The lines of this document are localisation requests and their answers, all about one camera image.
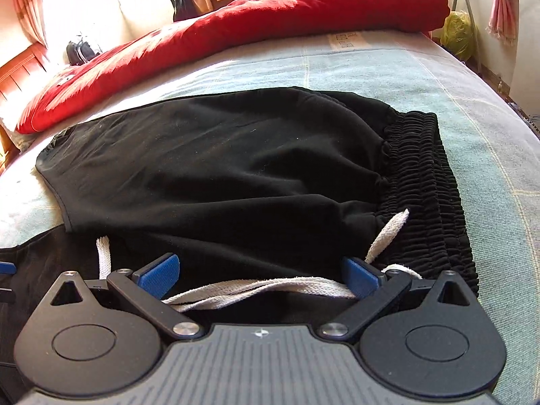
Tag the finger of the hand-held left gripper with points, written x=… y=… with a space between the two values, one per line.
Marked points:
x=7 y=268

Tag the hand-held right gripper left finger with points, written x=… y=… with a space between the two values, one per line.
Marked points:
x=162 y=274

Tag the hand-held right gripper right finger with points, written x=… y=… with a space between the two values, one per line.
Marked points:
x=358 y=276

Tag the black shorts with elastic waistband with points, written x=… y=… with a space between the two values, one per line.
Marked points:
x=232 y=168

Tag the pale pillow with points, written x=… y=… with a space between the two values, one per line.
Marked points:
x=10 y=133

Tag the wooden headboard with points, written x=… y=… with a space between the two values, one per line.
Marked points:
x=21 y=71

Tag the black backpack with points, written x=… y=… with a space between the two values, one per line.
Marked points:
x=80 y=52

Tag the yellow-green plastic bag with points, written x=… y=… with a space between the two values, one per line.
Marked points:
x=457 y=33

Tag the orange plaid curtain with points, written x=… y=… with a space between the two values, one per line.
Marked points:
x=27 y=4

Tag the red quilt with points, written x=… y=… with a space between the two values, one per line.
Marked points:
x=253 y=21

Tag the dark cloth on chair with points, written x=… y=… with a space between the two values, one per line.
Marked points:
x=183 y=4

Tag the pink hanging towel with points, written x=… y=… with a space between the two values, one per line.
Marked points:
x=504 y=12

